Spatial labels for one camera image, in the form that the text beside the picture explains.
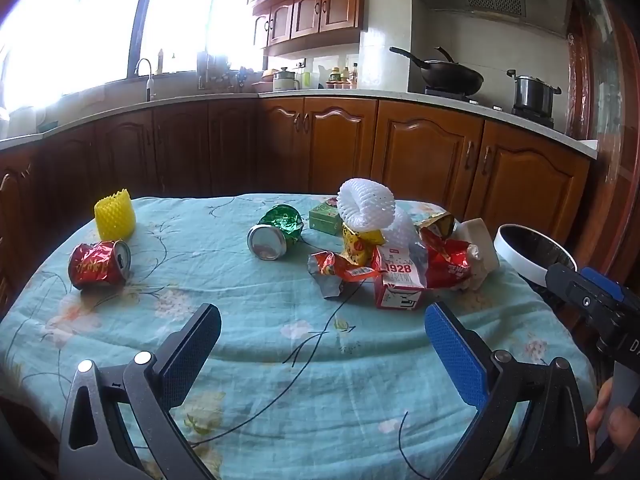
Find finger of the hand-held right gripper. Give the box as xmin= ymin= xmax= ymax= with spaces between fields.
xmin=545 ymin=262 xmax=626 ymax=323
xmin=580 ymin=266 xmax=625 ymax=303

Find black wok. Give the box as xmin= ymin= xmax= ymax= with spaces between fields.
xmin=389 ymin=46 xmax=485 ymax=97

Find curved kitchen faucet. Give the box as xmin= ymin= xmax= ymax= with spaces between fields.
xmin=134 ymin=57 xmax=158 ymax=103

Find wooden lower cabinets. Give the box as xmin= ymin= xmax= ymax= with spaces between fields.
xmin=0 ymin=97 xmax=593 ymax=321

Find floral teal tablecloth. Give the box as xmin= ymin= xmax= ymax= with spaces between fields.
xmin=0 ymin=192 xmax=598 ymax=480

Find white paper box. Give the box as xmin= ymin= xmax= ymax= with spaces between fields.
xmin=457 ymin=217 xmax=501 ymax=291

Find crushed red can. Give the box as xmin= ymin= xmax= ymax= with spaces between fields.
xmin=68 ymin=240 xmax=132 ymax=291

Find yellow foam fruit net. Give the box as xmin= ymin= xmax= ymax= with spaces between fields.
xmin=94 ymin=187 xmax=137 ymax=241

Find red snack bag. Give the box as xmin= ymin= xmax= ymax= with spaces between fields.
xmin=420 ymin=230 xmax=476 ymax=289

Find person's right hand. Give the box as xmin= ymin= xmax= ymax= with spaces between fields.
xmin=586 ymin=377 xmax=640 ymax=473

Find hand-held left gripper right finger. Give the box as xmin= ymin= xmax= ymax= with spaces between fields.
xmin=424 ymin=302 xmax=593 ymax=480

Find gold lined red wrapper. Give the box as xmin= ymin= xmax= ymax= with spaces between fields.
xmin=417 ymin=211 xmax=456 ymax=238

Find white round bin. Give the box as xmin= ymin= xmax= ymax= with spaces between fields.
xmin=493 ymin=223 xmax=581 ymax=286

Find wooden cabinets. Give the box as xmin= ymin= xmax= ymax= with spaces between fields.
xmin=0 ymin=97 xmax=593 ymax=321
xmin=242 ymin=0 xmax=396 ymax=58

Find yellow snack packet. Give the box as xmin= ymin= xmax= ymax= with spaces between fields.
xmin=341 ymin=222 xmax=387 ymax=267

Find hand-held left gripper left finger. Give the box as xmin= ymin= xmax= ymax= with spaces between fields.
xmin=59 ymin=303 xmax=222 ymax=480

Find kitchen window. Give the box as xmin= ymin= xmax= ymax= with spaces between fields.
xmin=0 ymin=0 xmax=266 ymax=116

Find steel cooking pot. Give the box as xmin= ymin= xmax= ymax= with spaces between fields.
xmin=506 ymin=69 xmax=562 ymax=111

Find white electric pot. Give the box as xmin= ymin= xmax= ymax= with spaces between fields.
xmin=271 ymin=66 xmax=301 ymax=92

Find crushed green can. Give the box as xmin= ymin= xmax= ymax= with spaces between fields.
xmin=247 ymin=204 xmax=305 ymax=261

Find wooden upper cabinets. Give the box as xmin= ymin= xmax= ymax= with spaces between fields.
xmin=242 ymin=0 xmax=396 ymax=58

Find green drink carton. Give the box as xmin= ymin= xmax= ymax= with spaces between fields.
xmin=308 ymin=198 xmax=346 ymax=236

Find black gas stove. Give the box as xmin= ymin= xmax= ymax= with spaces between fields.
xmin=424 ymin=87 xmax=556 ymax=128

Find orange red snack wrapper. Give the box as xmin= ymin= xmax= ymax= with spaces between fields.
xmin=307 ymin=250 xmax=386 ymax=300

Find red and white carton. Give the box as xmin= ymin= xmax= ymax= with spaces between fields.
xmin=372 ymin=244 xmax=430 ymax=311

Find white foam fruit net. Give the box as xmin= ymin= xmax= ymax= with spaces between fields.
xmin=336 ymin=177 xmax=421 ymax=256

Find wooden door frame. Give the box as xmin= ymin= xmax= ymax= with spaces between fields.
xmin=570 ymin=0 xmax=640 ymax=271

